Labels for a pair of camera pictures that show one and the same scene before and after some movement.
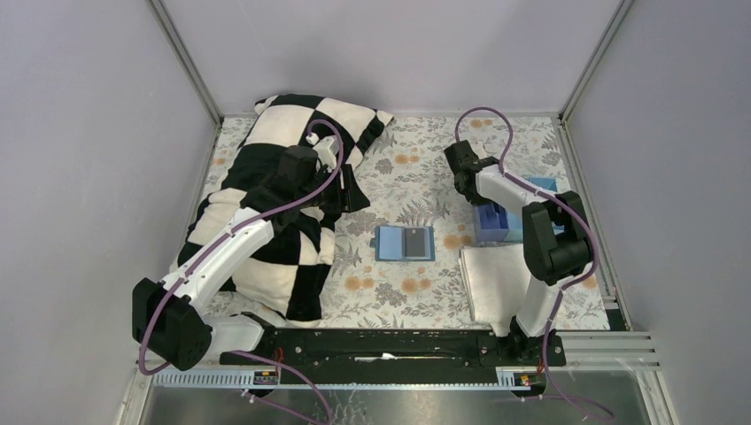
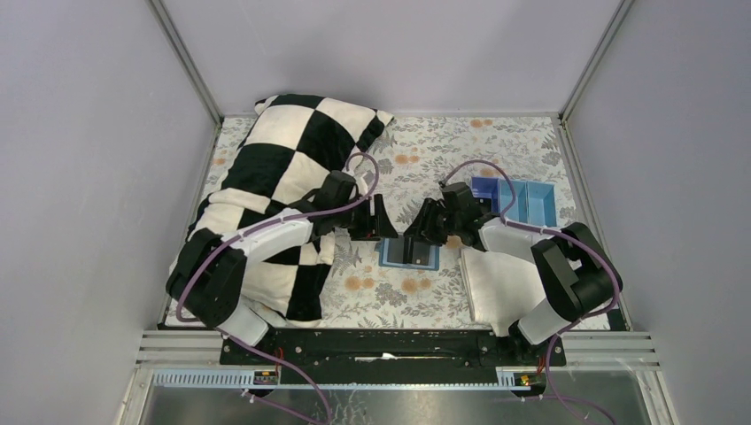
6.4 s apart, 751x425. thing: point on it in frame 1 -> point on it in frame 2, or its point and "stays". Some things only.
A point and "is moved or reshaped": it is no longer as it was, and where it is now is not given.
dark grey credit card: x=414 y=242 is moved or reshaped
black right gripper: x=465 y=184 -> x=434 y=218
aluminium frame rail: x=583 y=353 stays
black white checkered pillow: x=287 y=280 stays
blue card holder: x=404 y=243 is moved or reshaped
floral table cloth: x=400 y=261 stays
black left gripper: x=343 y=184 -> x=370 y=216
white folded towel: x=498 y=278 stays
